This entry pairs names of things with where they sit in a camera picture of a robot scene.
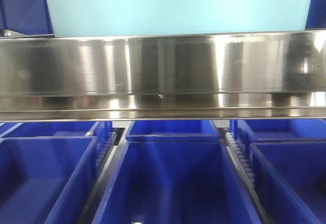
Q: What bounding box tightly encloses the light blue bin front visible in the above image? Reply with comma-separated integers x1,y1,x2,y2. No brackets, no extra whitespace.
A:
47,0,311,37

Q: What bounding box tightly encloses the blue bin rear centre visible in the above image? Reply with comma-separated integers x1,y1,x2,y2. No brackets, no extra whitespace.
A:
125,120,222,142

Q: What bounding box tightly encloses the white roller track left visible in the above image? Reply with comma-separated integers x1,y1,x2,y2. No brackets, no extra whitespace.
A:
96,132,118,174

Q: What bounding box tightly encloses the white roller track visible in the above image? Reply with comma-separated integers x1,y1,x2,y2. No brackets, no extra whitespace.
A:
225,132,254,187
96,132,118,174

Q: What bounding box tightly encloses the blue bin rear left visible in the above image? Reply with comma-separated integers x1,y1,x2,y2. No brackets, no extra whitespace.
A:
1,121,116,153

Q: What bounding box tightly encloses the blue bin front centre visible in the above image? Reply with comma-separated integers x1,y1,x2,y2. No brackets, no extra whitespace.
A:
93,142,260,223

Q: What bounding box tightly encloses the blue bin rear right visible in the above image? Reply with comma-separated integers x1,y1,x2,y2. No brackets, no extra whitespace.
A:
231,119,325,159

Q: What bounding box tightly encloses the white roller track right lower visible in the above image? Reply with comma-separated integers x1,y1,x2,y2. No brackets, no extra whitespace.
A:
225,132,254,187

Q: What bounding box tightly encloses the blue bin front left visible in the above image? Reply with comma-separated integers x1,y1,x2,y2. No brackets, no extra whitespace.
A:
1,136,97,223

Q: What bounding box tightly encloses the blue bin front right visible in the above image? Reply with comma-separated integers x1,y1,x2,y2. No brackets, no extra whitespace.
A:
251,142,325,223

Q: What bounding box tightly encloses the blue bin top left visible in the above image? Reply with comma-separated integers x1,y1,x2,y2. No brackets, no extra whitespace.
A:
1,0,54,35

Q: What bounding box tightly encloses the blue bin top right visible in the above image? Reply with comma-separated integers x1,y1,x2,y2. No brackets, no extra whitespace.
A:
305,0,326,30

